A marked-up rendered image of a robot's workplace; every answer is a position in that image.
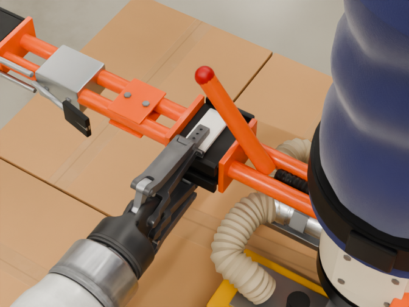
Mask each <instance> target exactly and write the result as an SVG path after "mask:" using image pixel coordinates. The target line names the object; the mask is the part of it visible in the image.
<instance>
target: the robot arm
mask: <svg viewBox="0 0 409 307"><path fill-rule="evenodd" d="M226 126H227V125H226V124H225V122H224V120H223V119H222V118H221V116H220V115H219V113H218V112H217V111H216V110H214V109H212V108H210V109H209V110H208V111H207V113H206V114H205V115H204V116H203V117H202V118H201V120H200V121H199V122H198V124H197V125H196V126H195V127H194V128H193V129H192V131H191V132H190V133H189V134H188V136H187V137H183V136H181V135H179V134H177V135H176V136H175V137H174V138H173V140H171V142H170V143H169V144H168V145H167V146H166V147H165V148H164V149H163V151H162V152H161V153H160V154H159V155H158V156H157V157H156V158H155V159H154V160H153V161H152V163H151V164H150V165H149V166H148V167H147V169H146V170H145V171H144V172H143V173H142V174H140V175H139V176H137V177H136V178H134V179H133V181H132V182H131V185H130V188H132V189H134V190H136V193H135V198H134V199H133V200H131V201H130V202H129V204H128V205H127V207H126V208H125V210H124V212H123V215H121V216H108V217H105V218H103V219H102V220H101V221H100V222H99V223H98V225H97V226H96V227H95V229H94V230H93V231H92V232H91V233H90V234H89V235H88V237H87V238H86V239H79V240H77V241H76V242H74V243H73V245H72V246H71V247H70V248H69V249H68V250H67V252H66V253H65V254H64V255H63V256H62V257H61V258H60V260H59V261H58V262H57V263H56V265H54V266H53V267H52V268H51V269H50V270H49V271H48V274H47V275H46V276H45V277H44V278H43V279H42V280H41V281H40V282H38V283H37V284H36V285H34V286H32V287H31V288H30V289H28V290H26V291H25V292H24V293H23V294H21V295H20V296H19V297H18V298H17V299H16V300H15V301H14V302H13V303H12V305H11V306H10V307H126V306H127V305H128V303H129V302H130V300H131V299H132V298H133V297H134V296H135V294H136V293H137V291H138V287H139V285H138V280H139V279H140V278H141V276H142V275H143V273H144V272H145V271H146V270H147V268H148V267H149V266H150V265H151V263H152V262H153V260H154V258H155V255H156V254H157V253H158V250H159V248H160V247H161V245H162V243H163V242H164V240H165V239H166V237H167V236H168V235H169V233H170V232H171V231H172V229H173V228H174V226H176V224H177V223H178V221H179V220H180V219H181V217H182V216H183V214H184V213H185V212H186V210H187V209H188V208H189V207H190V205H191V204H192V202H193V201H194V200H195V199H196V197H197V193H196V192H194V191H195V190H196V189H197V188H198V185H196V184H194V183H192V182H190V181H188V180H186V179H184V178H182V177H183V175H184V174H185V173H186V171H187V170H188V168H189V167H190V165H191V164H192V162H193V161H194V160H195V157H196V156H199V157H201V158H203V156H204V154H205V152H206V151H207V150H208V149H209V147H210V146H211V145H212V143H213V142H214V141H215V140H216V139H217V137H218V136H219V134H221V132H222V131H223V130H224V128H225V127H226Z"/></svg>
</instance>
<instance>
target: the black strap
mask: <svg viewBox="0 0 409 307"><path fill-rule="evenodd" d="M320 124H321V121H320V122H319V124H318V125H317V127H316V129H315V133H314V135H313V138H312V143H311V147H310V155H309V162H308V168H307V181H308V189H309V193H310V196H311V199H312V202H313V204H314V206H315V208H316V210H317V212H318V215H319V216H320V218H321V219H322V220H323V222H324V223H325V224H326V226H327V227H328V229H329V230H330V231H331V232H332V233H333V234H334V235H335V236H336V237H337V238H338V239H339V240H340V241H342V242H343V243H344V244H346V247H345V252H346V253H348V254H350V255H352V256H354V257H356V258H358V259H360V260H362V261H364V262H366V263H368V264H370V265H372V266H374V267H376V268H378V269H380V270H382V271H384V272H386V273H390V272H391V271H392V269H397V270H401V271H405V272H409V239H407V238H400V237H395V236H392V235H389V234H388V233H385V232H382V231H380V230H378V229H376V228H375V227H373V226H372V225H370V224H369V223H367V222H365V221H364V220H363V219H361V218H359V217H358V216H356V215H355V214H353V213H352V212H350V211H349V210H348V209H347V208H346V207H345V206H344V205H343V204H342V203H341V202H340V201H339V199H338V197H337V195H336V193H335V192H334V190H333V188H332V187H331V185H330V183H329V181H328V179H327V177H326V175H325V173H324V170H323V167H322V165H321V160H320Z"/></svg>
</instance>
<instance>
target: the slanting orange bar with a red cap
mask: <svg viewBox="0 0 409 307"><path fill-rule="evenodd" d="M195 81H196V82H197V83H198V84H199V85H200V86H201V88H202V90H203V91H204V93H205V94H206V95H207V97H208V99H209V100H210V101H211V103H212V104H213V106H214V107H215V109H216V110H217V112H218V113H219V115H220V116H221V118H222V119H223V120H224V122H225V124H226V125H227V126H228V128H229V129H230V131H231V133H232V134H233V135H234V137H235V139H236V140H237V142H238V143H239V144H240V146H241V147H242V149H243V150H244V152H245V153H246V155H247V156H248V158H249V159H250V161H251V162H252V164H253V165H254V167H255V168H256V169H257V171H259V172H262V173H264V174H266V175H268V174H271V173H272V172H273V171H274V169H275V167H276V166H275V164H274V163H273V161H272V160H271V158H270V157H269V155H268V154H267V152H266V151H265V149H264V148H263V146H262V145H261V143H260V142H259V140H258V139H257V137H256V136H255V134H254V133H253V131H252V130H251V128H250V127H249V125H248V124H247V122H246V120H245V119H244V117H243V116H242V114H241V113H240V111H239V110H238V108H237V107H236V105H235V104H234V102H233V101H232V99H231V98H230V96H229V95H228V93H227V92H226V90H225V89H224V87H223V86H222V84H221V83H220V81H219V80H218V78H217V76H216V75H215V73H214V71H213V69H212V68H210V67H209V66H201V67H199V68H198V69H197V70H196V72H195Z"/></svg>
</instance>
